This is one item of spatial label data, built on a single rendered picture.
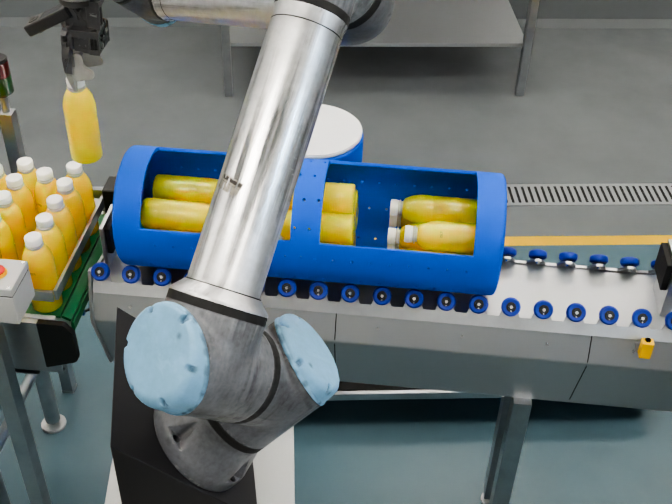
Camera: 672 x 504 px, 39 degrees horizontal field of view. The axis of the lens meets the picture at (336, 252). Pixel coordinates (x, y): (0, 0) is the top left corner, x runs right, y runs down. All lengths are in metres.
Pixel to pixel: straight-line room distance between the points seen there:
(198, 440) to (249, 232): 0.36
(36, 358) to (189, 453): 0.95
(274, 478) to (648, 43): 4.49
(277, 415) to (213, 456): 0.13
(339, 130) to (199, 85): 2.43
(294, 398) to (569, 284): 1.10
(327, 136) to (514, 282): 0.67
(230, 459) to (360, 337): 0.81
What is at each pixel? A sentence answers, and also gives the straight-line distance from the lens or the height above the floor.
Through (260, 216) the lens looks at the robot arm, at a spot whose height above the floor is 1.63.
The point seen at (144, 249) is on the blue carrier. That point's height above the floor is 1.08.
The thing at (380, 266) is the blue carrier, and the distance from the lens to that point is 2.10.
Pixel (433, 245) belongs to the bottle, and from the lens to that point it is 2.13.
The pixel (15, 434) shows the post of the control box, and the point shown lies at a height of 0.58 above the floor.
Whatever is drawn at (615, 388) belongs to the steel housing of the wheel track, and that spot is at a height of 0.72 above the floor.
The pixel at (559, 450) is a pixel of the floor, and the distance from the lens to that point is 3.23.
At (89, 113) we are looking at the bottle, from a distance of 2.15.
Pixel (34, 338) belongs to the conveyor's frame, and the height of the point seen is 0.85.
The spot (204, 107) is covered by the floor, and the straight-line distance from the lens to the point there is 4.82.
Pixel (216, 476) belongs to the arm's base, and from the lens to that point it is 1.54.
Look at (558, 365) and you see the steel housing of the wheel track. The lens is 2.32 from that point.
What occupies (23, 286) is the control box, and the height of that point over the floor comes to 1.06.
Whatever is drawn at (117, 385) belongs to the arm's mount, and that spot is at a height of 1.32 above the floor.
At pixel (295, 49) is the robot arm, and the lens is 1.38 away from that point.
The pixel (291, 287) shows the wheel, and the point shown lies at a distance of 2.22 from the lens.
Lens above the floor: 2.44
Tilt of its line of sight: 39 degrees down
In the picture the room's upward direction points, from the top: 2 degrees clockwise
